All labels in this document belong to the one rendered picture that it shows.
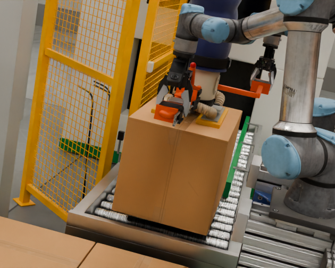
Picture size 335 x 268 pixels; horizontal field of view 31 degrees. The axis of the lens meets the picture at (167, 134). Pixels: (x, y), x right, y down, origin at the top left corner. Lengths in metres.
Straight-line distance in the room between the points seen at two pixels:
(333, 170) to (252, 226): 0.28
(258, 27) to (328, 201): 0.56
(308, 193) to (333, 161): 0.11
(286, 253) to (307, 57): 0.56
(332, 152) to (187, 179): 0.82
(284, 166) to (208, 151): 0.77
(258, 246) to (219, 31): 0.65
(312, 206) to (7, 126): 1.93
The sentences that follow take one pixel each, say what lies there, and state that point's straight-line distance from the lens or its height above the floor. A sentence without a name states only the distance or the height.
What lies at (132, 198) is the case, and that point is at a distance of 2.44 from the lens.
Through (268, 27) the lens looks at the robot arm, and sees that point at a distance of 1.86.
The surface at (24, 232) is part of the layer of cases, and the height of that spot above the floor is 0.54.
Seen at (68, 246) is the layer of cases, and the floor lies 0.54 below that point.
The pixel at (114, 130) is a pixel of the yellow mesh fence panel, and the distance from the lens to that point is 3.13.
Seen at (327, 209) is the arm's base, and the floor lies 1.06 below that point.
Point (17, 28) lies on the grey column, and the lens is 3.12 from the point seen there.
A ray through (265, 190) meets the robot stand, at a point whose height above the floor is 0.91.
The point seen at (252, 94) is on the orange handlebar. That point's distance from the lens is 2.61.
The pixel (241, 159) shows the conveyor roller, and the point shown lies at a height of 0.55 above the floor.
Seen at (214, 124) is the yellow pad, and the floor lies 1.05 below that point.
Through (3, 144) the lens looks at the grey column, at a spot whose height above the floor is 0.56.
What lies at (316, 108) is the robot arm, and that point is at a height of 1.24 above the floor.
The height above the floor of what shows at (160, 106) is 1.18.
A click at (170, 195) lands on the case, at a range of 2.39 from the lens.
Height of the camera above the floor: 1.63
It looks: 16 degrees down
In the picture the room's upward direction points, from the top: 11 degrees clockwise
